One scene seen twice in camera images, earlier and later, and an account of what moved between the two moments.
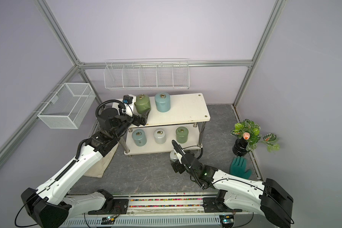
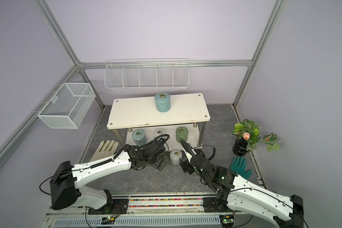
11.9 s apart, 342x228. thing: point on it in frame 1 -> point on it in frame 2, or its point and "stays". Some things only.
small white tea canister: [159, 136] stays
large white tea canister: [173, 156] stays
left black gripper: [137, 122] -> [157, 165]
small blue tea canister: [139, 137] stays
